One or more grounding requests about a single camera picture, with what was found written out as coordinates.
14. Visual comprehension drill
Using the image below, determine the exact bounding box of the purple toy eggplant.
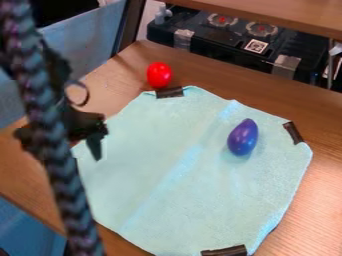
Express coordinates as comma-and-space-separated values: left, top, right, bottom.
225, 117, 261, 157

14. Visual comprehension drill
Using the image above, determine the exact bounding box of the light blue cloth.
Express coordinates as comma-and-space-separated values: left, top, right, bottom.
69, 85, 316, 256

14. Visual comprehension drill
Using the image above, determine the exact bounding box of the red toy tomato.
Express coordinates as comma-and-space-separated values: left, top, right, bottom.
145, 61, 174, 90

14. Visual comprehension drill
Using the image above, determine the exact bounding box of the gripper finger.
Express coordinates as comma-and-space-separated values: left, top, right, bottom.
85, 133, 106, 162

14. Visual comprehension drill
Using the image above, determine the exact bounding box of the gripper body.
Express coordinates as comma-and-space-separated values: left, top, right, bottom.
60, 110, 110, 142

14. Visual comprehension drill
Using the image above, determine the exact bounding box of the tap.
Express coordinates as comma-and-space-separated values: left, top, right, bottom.
153, 2, 174, 26

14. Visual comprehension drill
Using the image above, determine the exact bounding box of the toy stove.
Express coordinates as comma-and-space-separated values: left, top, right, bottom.
145, 9, 332, 85

